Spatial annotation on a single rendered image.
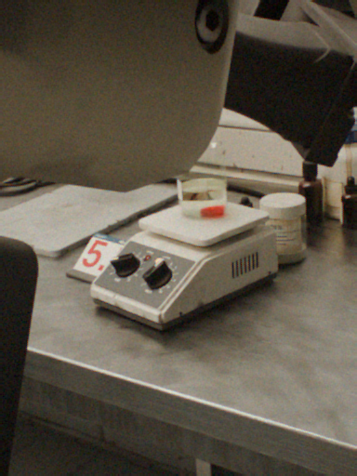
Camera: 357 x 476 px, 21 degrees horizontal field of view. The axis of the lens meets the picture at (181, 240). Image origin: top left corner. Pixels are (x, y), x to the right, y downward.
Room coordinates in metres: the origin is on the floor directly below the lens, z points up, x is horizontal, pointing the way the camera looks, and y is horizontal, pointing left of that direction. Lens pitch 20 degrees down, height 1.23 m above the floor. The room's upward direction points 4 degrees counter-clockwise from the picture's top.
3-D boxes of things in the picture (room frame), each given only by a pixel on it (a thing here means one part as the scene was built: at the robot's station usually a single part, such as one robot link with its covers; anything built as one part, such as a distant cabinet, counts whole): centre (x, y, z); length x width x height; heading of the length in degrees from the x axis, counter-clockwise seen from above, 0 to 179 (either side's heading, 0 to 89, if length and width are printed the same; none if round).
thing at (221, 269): (1.12, -0.01, 0.79); 0.22 x 0.13 x 0.08; 132
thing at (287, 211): (1.20, -0.13, 0.79); 0.06 x 0.06 x 0.08
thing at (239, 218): (1.14, -0.03, 0.83); 0.12 x 0.12 x 0.01; 42
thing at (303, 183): (1.34, -0.19, 0.79); 0.04 x 0.04 x 0.09
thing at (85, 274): (1.19, 0.10, 0.77); 0.09 x 0.06 x 0.04; 46
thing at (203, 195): (1.15, -0.03, 0.88); 0.07 x 0.06 x 0.08; 148
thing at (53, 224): (1.44, 0.16, 0.76); 0.30 x 0.20 x 0.01; 142
